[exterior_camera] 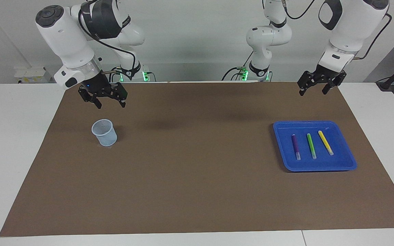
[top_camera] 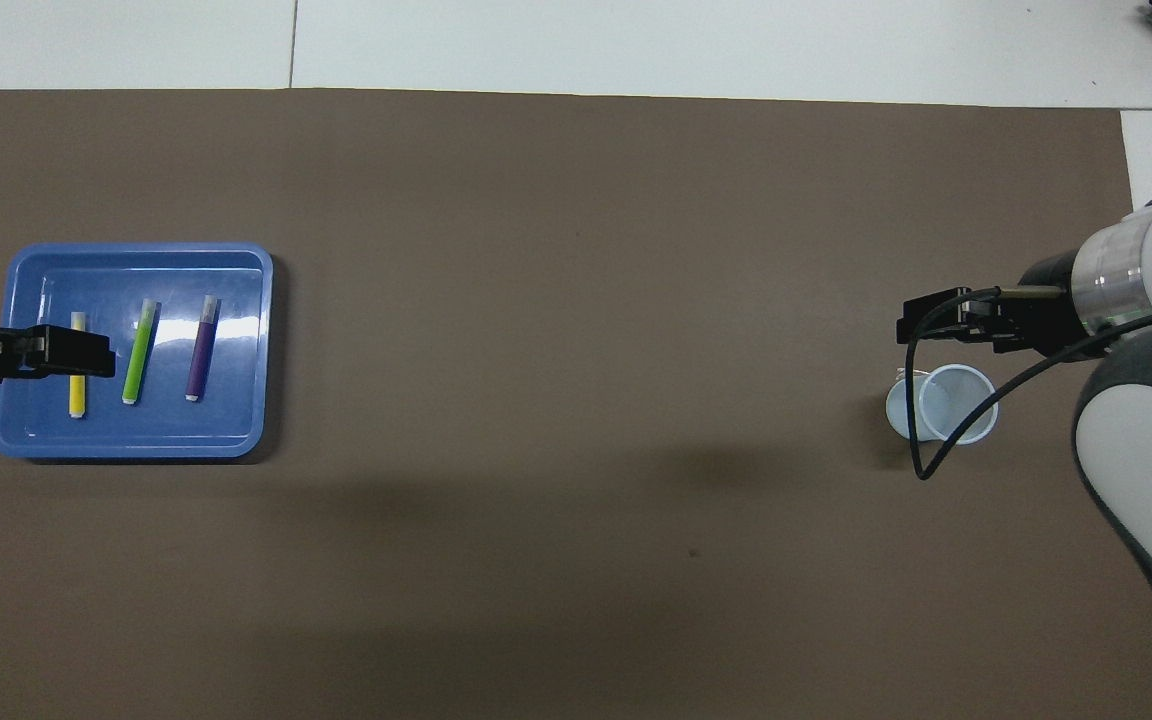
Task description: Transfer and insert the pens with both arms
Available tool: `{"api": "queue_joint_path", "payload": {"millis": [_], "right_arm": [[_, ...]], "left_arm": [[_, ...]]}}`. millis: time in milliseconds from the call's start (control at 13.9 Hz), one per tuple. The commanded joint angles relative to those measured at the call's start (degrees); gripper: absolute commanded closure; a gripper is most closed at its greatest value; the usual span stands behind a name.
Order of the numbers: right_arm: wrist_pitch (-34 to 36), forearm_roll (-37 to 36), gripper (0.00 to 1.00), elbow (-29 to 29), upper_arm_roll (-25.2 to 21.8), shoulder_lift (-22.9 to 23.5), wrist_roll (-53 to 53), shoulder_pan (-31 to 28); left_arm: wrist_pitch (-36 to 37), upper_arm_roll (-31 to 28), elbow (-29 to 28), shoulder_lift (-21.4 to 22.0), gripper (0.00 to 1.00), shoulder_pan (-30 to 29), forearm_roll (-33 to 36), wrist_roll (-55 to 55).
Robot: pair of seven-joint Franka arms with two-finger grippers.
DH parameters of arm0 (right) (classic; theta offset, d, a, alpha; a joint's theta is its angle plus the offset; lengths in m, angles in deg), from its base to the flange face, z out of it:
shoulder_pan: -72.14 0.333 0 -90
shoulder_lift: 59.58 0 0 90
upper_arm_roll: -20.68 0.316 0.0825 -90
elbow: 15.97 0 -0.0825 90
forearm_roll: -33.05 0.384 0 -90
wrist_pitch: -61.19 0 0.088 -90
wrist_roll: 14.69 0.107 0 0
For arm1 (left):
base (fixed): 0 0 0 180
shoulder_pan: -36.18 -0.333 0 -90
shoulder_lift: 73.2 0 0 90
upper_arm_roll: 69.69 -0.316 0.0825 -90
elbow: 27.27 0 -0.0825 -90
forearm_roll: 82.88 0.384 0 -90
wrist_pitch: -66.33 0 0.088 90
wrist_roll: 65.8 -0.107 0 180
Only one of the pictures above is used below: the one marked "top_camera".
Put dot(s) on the purple pen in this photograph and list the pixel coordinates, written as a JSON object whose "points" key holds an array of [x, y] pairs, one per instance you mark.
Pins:
{"points": [[202, 350]]}

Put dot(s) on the green pen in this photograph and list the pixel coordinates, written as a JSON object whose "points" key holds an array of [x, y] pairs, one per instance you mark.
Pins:
{"points": [[139, 355]]}

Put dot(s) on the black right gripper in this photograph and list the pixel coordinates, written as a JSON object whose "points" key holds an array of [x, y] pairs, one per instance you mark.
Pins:
{"points": [[1041, 315]]}

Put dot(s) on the yellow pen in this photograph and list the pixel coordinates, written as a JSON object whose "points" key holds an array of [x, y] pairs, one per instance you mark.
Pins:
{"points": [[77, 395]]}

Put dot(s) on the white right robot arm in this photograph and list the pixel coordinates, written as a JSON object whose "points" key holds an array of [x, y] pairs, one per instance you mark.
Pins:
{"points": [[1146, 450]]}

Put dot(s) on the translucent plastic cup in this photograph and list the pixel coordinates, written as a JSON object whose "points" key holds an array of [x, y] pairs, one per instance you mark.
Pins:
{"points": [[956, 395]]}

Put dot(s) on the blue plastic tray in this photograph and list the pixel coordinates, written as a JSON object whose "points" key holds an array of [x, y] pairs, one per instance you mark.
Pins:
{"points": [[226, 420]]}

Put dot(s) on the brown table mat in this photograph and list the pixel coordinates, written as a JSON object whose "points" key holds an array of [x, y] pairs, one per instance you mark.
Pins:
{"points": [[576, 300]]}

